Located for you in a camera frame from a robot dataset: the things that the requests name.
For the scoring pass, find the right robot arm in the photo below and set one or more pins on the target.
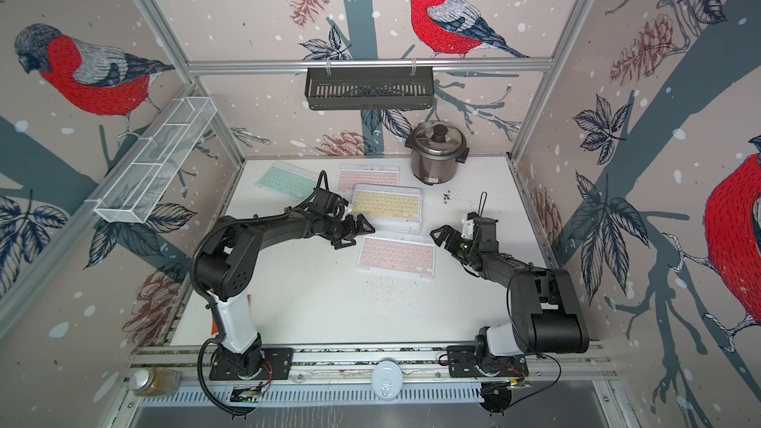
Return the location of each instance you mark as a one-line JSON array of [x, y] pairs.
[[545, 316]]

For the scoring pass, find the yellow keyboard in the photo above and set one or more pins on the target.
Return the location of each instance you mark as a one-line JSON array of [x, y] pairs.
[[390, 208]]

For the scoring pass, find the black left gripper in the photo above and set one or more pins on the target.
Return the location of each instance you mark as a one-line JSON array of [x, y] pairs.
[[352, 232]]

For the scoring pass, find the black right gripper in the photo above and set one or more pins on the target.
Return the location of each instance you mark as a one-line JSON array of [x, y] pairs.
[[448, 231]]

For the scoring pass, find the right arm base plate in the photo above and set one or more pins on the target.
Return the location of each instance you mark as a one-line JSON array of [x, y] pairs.
[[466, 361]]

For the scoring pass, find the green keyboard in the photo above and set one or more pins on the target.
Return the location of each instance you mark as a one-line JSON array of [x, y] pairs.
[[292, 181]]

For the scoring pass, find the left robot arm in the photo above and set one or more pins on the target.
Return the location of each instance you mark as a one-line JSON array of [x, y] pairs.
[[223, 265]]

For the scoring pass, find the white round cap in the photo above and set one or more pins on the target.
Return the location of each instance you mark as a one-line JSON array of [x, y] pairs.
[[387, 381]]

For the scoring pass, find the aluminium front rail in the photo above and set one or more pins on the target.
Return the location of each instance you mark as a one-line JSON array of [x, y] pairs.
[[426, 362]]

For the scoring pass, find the glass jar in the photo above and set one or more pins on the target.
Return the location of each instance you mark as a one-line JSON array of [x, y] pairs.
[[156, 382]]

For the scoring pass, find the steel rice cooker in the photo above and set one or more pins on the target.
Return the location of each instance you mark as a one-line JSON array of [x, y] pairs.
[[437, 149]]

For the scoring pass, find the black hanging basket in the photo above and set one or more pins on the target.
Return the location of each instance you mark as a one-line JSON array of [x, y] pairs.
[[370, 88]]

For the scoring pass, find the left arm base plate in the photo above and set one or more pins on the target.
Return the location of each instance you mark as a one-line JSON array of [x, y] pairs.
[[273, 364]]

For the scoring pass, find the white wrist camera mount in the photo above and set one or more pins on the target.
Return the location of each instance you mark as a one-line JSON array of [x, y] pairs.
[[468, 229]]

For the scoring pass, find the pink keyboard back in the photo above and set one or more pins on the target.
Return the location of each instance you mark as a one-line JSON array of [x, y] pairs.
[[350, 175]]

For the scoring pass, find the pink keyboard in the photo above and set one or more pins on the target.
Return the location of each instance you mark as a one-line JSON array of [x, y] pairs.
[[350, 175], [398, 255]]

